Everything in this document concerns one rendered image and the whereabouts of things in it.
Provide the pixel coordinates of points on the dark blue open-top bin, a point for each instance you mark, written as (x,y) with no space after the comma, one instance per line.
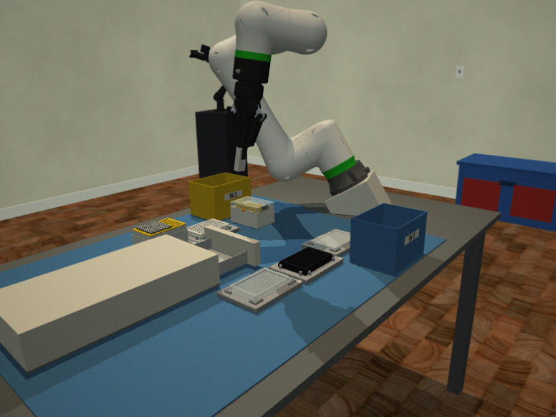
(387,237)

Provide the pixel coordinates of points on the blue flat mat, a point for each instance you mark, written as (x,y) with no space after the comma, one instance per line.
(196,358)

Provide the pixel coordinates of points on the yellow open-top bin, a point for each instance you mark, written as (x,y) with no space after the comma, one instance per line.
(210,196)

